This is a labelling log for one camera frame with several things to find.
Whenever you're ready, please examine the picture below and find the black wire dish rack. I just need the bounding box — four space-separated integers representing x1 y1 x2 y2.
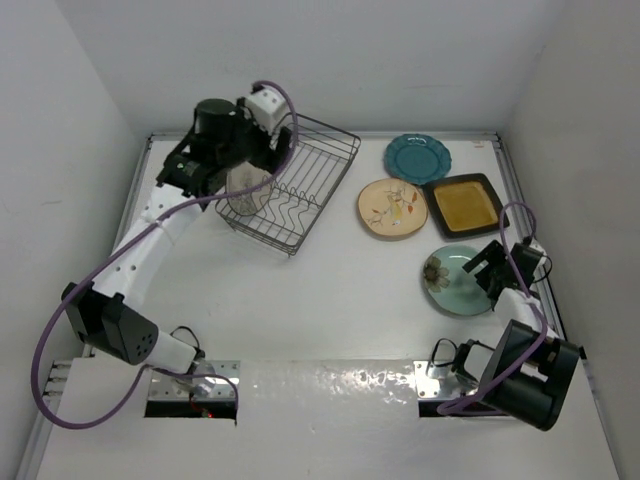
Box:
215 114 361 256

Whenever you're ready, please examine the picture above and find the beige tree pattern plate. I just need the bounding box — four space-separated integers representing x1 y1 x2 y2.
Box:
224 164 272 217

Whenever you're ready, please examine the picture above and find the tan bird plate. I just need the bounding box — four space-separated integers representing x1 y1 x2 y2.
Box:
357 178 429 240

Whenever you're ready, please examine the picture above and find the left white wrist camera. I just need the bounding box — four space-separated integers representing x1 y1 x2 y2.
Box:
244 85 289 135

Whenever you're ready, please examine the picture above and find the teal scalloped plate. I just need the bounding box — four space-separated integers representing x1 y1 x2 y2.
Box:
383 133 452 185

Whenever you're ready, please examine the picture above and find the metal base plate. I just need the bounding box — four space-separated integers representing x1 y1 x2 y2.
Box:
147 360 239 402
413 360 479 402

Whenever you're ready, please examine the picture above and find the light blue flower plate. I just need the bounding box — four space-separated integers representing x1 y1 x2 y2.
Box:
422 244 491 317

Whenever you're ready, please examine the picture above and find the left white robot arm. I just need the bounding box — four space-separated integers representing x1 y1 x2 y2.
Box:
63 89 293 375

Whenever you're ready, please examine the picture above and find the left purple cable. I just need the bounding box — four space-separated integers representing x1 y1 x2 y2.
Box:
30 79 301 430

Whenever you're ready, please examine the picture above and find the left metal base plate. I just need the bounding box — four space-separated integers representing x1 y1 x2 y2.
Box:
147 360 239 402

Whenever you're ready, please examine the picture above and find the black square amber plate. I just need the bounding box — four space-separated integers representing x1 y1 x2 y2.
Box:
422 173 503 240

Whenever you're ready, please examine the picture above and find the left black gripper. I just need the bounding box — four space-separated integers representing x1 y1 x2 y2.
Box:
216 99 289 174

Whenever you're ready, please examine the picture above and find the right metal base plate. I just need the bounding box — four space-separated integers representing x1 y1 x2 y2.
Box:
413 360 479 402

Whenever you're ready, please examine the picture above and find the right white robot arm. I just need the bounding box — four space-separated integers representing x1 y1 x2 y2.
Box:
451 240 580 431

